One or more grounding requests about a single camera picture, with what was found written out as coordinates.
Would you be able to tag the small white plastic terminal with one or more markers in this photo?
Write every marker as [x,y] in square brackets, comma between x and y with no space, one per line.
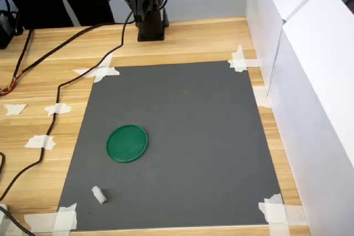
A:
[99,195]

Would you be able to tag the round green lid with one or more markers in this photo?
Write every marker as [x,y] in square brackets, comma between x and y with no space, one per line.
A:
[127,143]

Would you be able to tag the white masking tape piece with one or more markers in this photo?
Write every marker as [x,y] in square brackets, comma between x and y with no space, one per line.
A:
[65,219]
[38,142]
[262,97]
[276,212]
[238,63]
[59,109]
[103,71]
[15,109]

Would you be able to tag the white partition panel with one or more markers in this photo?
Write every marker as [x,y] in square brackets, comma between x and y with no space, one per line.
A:
[318,109]
[265,12]

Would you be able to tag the dark grey mat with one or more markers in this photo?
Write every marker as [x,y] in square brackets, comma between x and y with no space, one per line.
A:
[193,136]

